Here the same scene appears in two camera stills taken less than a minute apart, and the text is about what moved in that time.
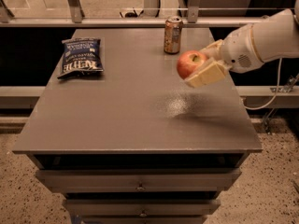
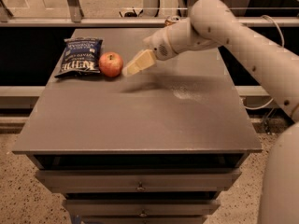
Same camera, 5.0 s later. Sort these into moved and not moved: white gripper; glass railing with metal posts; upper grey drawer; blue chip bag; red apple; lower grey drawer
Moved: white gripper; red apple
Not moved: glass railing with metal posts; upper grey drawer; blue chip bag; lower grey drawer
